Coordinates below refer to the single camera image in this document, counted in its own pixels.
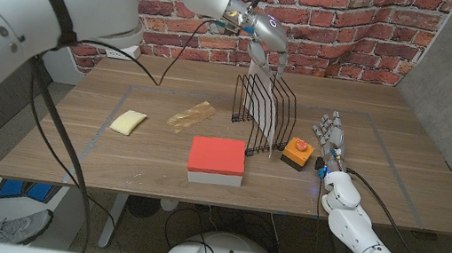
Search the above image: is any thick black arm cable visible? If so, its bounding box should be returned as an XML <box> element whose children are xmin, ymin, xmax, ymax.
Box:
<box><xmin>4</xmin><ymin>54</ymin><xmax>115</xmax><ymax>253</ymax></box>
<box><xmin>332</xmin><ymin>166</ymin><xmax>452</xmax><ymax>253</ymax></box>

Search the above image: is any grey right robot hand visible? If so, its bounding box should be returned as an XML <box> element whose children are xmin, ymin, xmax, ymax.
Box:
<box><xmin>307</xmin><ymin>107</ymin><xmax>355</xmax><ymax>175</ymax></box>

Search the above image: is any white paper sheet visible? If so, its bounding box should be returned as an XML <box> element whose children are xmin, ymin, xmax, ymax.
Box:
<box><xmin>235</xmin><ymin>59</ymin><xmax>286</xmax><ymax>147</ymax></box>

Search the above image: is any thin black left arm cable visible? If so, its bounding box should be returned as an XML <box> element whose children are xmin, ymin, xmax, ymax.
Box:
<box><xmin>74</xmin><ymin>0</ymin><xmax>218</xmax><ymax>95</ymax></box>

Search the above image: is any white floor board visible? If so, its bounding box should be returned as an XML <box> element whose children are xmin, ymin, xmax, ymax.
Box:
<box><xmin>0</xmin><ymin>166</ymin><xmax>99</xmax><ymax>253</ymax></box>

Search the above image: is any red and white box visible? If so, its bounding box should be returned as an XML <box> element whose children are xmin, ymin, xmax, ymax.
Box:
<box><xmin>184</xmin><ymin>132</ymin><xmax>250</xmax><ymax>191</ymax></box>

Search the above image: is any black wire file holder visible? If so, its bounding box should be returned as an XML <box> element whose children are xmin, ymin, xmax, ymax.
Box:
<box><xmin>225</xmin><ymin>66</ymin><xmax>305</xmax><ymax>164</ymax></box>

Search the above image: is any white power strip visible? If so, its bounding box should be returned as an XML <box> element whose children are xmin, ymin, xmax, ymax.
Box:
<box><xmin>102</xmin><ymin>40</ymin><xmax>144</xmax><ymax>63</ymax></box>

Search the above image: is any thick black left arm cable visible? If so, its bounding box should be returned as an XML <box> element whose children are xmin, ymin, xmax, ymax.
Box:
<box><xmin>4</xmin><ymin>54</ymin><xmax>115</xmax><ymax>253</ymax></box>

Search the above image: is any orange block with red button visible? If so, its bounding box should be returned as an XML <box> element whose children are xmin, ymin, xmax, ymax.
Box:
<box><xmin>278</xmin><ymin>134</ymin><xmax>317</xmax><ymax>174</ymax></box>

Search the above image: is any grey sneaker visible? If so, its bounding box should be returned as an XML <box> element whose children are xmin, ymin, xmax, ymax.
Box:
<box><xmin>0</xmin><ymin>202</ymin><xmax>56</xmax><ymax>250</ymax></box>

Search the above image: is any tan translucent adhesive wrap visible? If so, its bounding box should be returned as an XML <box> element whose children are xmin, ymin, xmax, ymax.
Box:
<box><xmin>164</xmin><ymin>95</ymin><xmax>219</xmax><ymax>140</ymax></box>

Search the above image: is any grey tape outline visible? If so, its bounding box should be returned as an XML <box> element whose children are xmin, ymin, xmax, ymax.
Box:
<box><xmin>61</xmin><ymin>70</ymin><xmax>440</xmax><ymax>238</ymax></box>

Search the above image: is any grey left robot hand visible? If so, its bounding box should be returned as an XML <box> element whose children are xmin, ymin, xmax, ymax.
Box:
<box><xmin>216</xmin><ymin>0</ymin><xmax>297</xmax><ymax>83</ymax></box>

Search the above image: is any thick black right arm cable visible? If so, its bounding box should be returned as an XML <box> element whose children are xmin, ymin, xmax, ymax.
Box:
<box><xmin>332</xmin><ymin>166</ymin><xmax>452</xmax><ymax>253</ymax></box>

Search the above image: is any blue floor pad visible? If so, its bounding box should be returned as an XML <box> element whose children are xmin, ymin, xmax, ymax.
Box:
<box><xmin>0</xmin><ymin>177</ymin><xmax>27</xmax><ymax>202</ymax></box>
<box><xmin>25</xmin><ymin>180</ymin><xmax>62</xmax><ymax>206</ymax></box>

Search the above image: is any red brick printed backdrop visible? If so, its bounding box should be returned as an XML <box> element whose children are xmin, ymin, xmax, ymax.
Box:
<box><xmin>13</xmin><ymin>0</ymin><xmax>452</xmax><ymax>128</ymax></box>

